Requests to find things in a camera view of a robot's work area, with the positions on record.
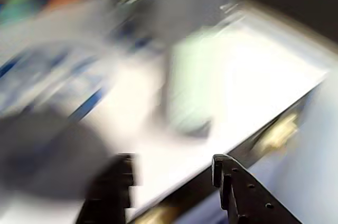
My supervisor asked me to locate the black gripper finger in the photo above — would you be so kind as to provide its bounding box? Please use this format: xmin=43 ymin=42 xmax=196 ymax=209
xmin=76 ymin=152 xmax=142 ymax=224
xmin=211 ymin=154 xmax=303 ymax=224

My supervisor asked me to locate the gray salt shaker green label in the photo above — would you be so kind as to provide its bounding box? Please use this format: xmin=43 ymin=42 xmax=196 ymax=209
xmin=153 ymin=0 xmax=251 ymax=139

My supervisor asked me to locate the gold stove knob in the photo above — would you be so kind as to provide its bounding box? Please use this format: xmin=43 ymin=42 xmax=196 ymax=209
xmin=137 ymin=205 xmax=183 ymax=224
xmin=260 ymin=113 xmax=301 ymax=150

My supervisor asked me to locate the gray pot lid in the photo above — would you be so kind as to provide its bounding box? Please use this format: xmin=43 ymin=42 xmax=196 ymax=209
xmin=0 ymin=107 xmax=117 ymax=203

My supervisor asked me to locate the black control panel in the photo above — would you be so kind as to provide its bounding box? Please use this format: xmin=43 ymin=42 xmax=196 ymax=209
xmin=126 ymin=89 xmax=317 ymax=224

